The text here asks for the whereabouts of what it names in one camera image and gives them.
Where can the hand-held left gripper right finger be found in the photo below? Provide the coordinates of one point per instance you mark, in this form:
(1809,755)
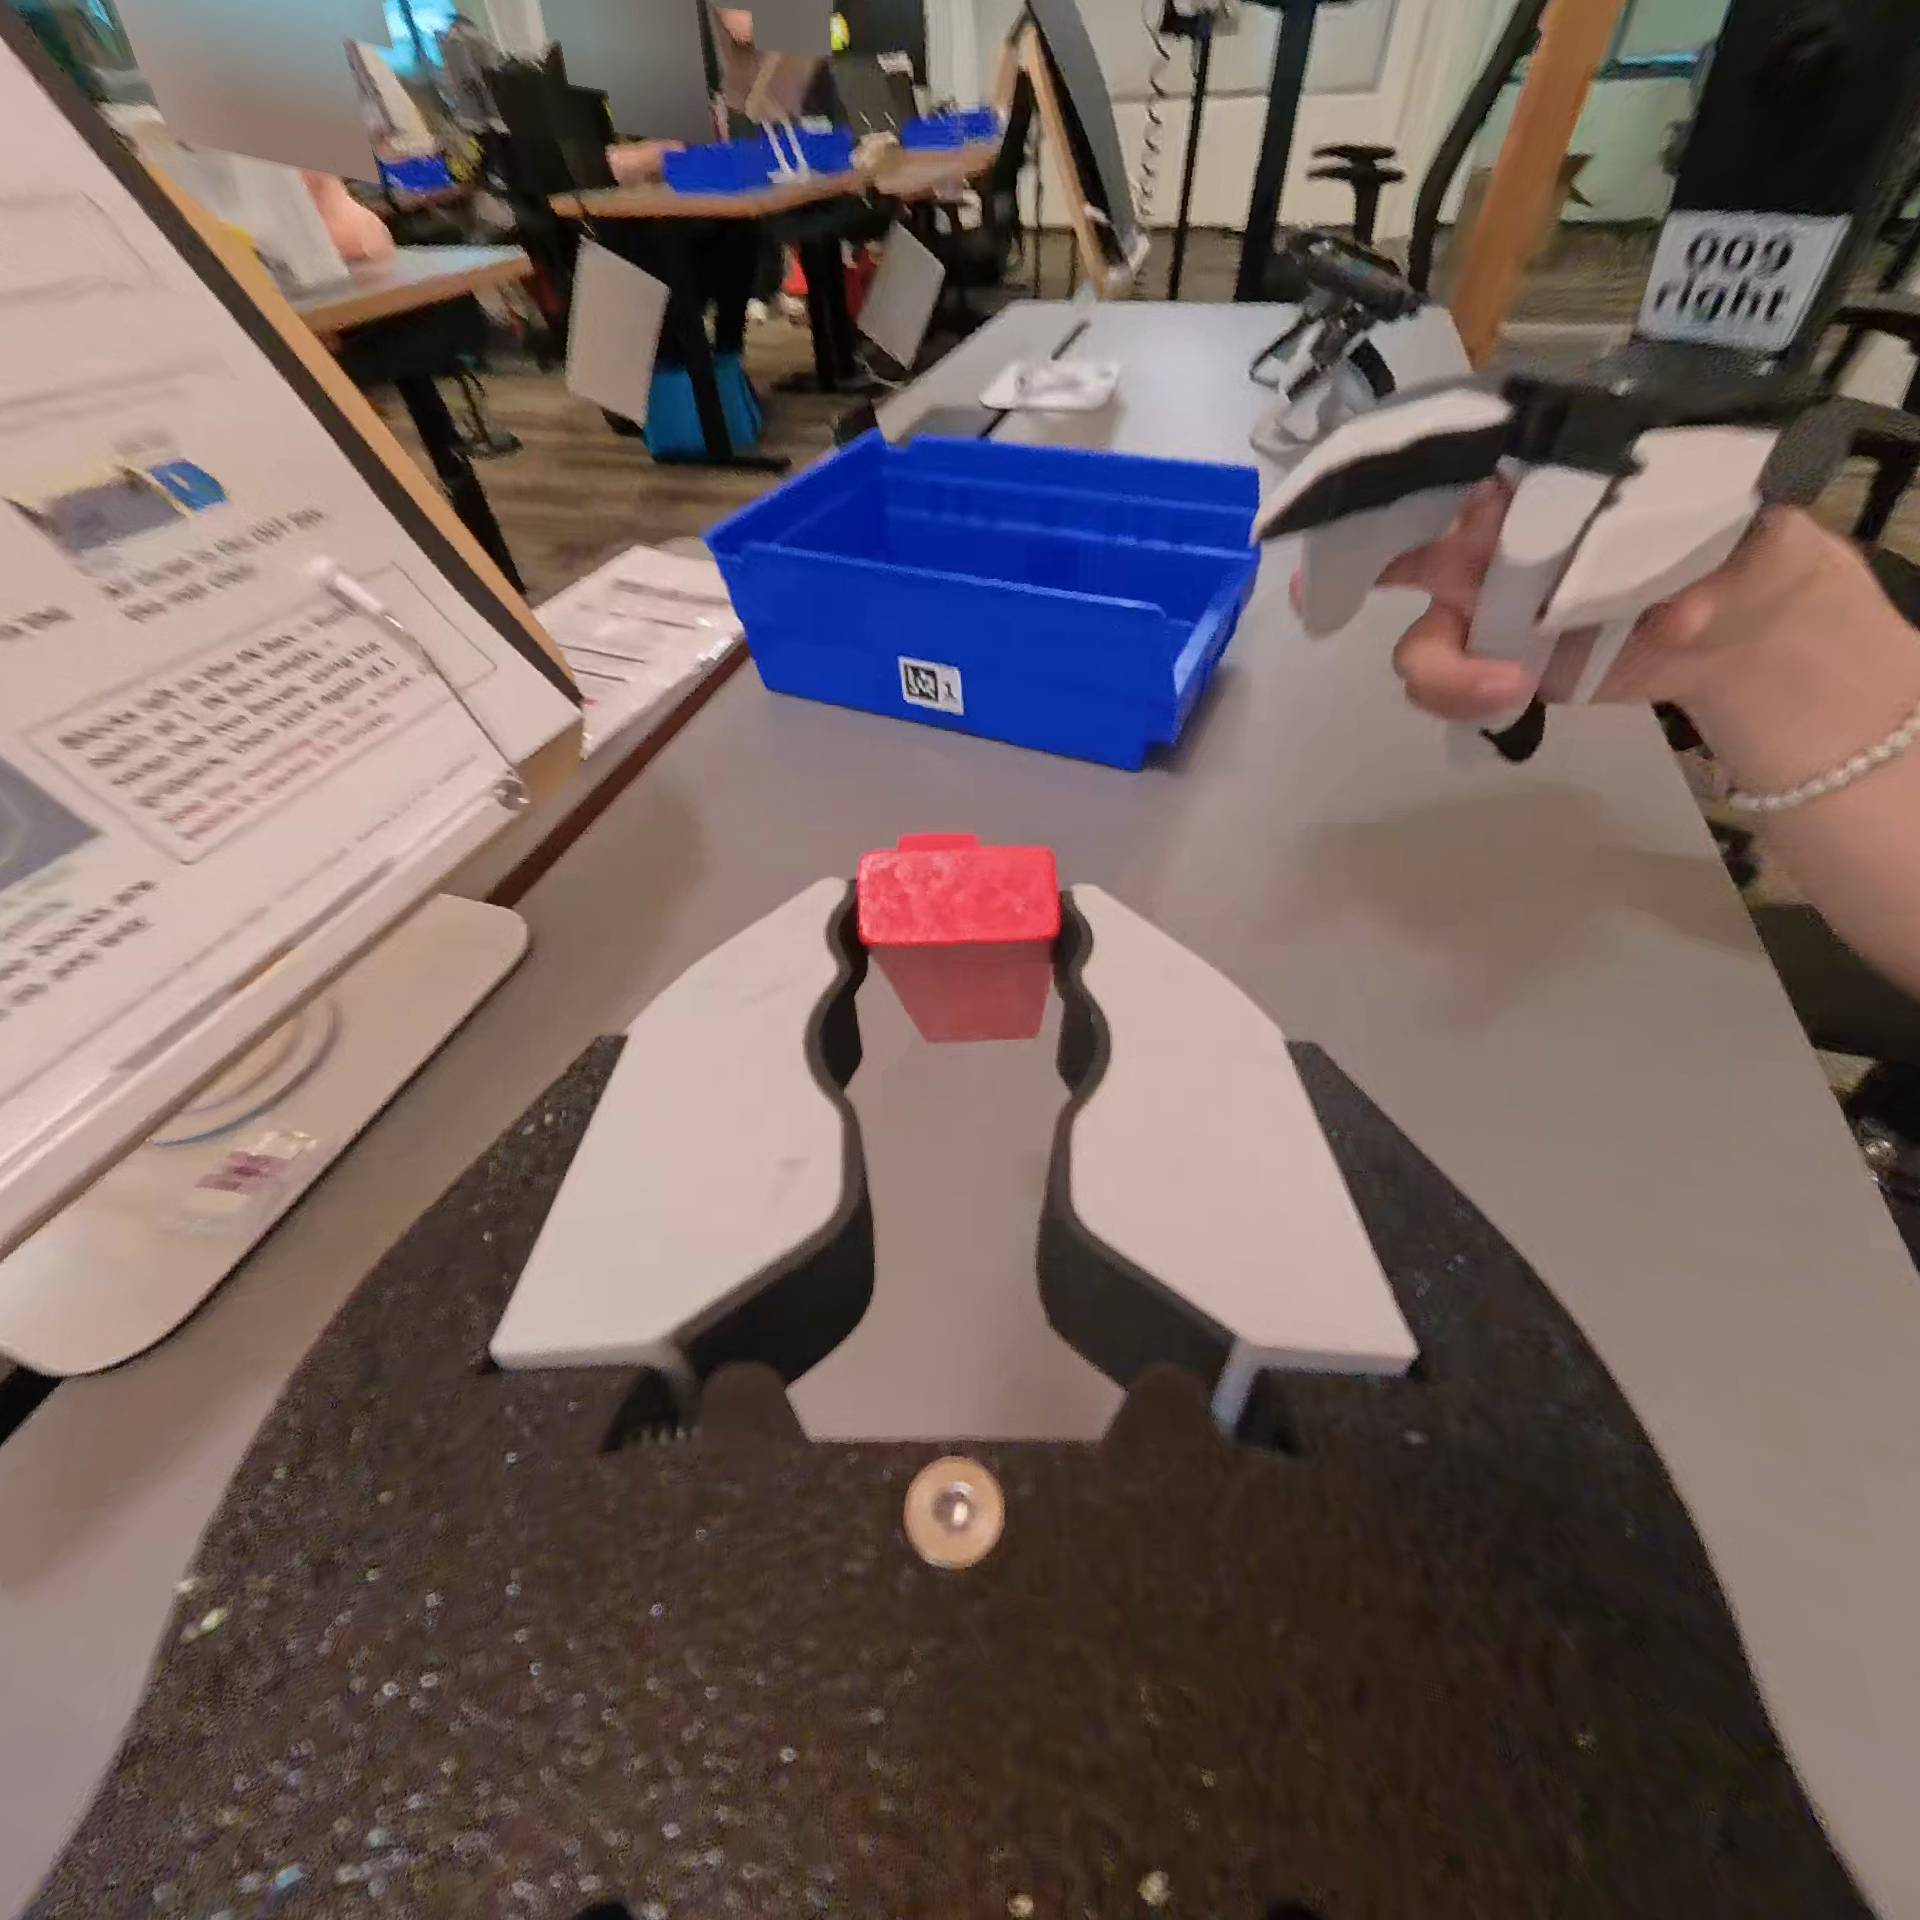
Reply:
(1200,1141)

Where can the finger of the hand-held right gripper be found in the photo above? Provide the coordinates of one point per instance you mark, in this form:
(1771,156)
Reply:
(1351,578)
(1395,451)

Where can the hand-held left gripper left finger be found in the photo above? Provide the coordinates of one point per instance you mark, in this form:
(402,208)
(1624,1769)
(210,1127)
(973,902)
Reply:
(705,1141)

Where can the blue plastic bin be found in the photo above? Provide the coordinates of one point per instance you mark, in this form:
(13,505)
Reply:
(990,601)

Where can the person's right forearm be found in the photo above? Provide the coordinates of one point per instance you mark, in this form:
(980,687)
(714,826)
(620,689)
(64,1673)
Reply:
(1860,855)

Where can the spare hand-held gripper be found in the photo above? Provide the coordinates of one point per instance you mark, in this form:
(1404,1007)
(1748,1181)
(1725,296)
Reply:
(1334,301)

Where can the person's right hand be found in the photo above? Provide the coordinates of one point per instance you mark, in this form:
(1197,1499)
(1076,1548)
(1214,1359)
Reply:
(1800,630)

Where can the white tray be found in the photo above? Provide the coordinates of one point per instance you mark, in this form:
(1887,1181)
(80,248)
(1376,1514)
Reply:
(1050,382)

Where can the easel with dark board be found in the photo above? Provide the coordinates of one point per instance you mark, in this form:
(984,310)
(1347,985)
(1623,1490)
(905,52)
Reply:
(1081,135)

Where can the printed paper sheets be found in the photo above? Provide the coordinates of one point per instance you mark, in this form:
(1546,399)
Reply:
(644,630)

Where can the hanging grey card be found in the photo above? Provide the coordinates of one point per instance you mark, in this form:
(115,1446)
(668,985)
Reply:
(900,292)
(615,331)

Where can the wooden desk with black legs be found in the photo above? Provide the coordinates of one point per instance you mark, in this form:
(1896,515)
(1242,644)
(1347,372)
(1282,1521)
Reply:
(781,202)

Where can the instruction board on white stand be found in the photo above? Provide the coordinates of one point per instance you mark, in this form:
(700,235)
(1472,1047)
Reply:
(180,675)

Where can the small blue bin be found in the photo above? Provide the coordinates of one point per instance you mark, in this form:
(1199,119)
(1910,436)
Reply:
(751,165)

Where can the grey desk with black legs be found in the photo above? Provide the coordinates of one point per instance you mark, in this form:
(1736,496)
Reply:
(404,284)

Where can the wooden easel frame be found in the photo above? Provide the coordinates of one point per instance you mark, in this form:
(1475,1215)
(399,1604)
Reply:
(1531,165)

